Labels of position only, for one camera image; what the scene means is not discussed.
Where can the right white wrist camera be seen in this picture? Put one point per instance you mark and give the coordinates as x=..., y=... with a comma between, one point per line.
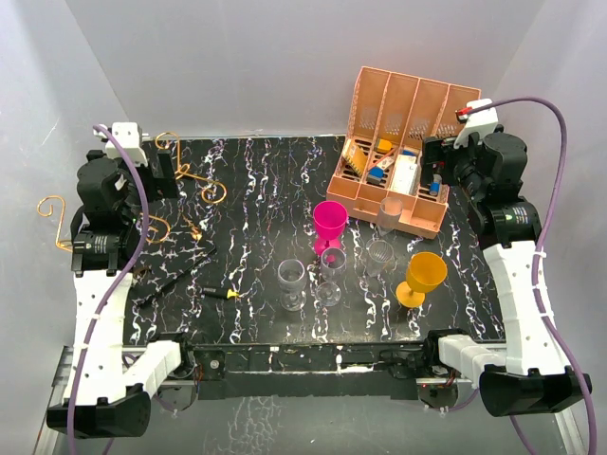
x=483, y=122

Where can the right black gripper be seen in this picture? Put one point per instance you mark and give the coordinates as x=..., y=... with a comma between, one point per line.
x=444, y=152

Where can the aluminium frame rail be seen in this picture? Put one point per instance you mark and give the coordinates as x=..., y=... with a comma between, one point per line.
x=400, y=371

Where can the blue grey eraser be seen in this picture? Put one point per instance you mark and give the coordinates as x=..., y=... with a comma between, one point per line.
x=378, y=173

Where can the orange plastic wine glass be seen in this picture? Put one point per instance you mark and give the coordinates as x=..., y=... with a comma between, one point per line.
x=426, y=270

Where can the clear wine glass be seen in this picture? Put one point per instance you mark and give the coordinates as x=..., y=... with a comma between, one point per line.
x=379, y=257
x=333, y=265
x=292, y=282
x=388, y=216

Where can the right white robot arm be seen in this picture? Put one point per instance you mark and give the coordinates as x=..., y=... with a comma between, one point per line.
x=517, y=294

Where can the black yellow screwdriver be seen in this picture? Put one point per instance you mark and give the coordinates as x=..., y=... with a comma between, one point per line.
x=219, y=293

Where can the pink plastic wine glass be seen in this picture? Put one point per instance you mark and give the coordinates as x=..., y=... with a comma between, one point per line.
x=329, y=218

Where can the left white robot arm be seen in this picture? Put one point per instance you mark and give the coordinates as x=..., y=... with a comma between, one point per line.
x=99, y=303

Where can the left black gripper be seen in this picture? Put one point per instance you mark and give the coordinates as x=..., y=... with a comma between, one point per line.
x=159, y=187

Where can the peach desk organizer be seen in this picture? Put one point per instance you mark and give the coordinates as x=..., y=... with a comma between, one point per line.
x=390, y=115

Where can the white staples box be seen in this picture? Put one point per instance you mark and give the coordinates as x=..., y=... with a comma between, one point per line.
x=404, y=173

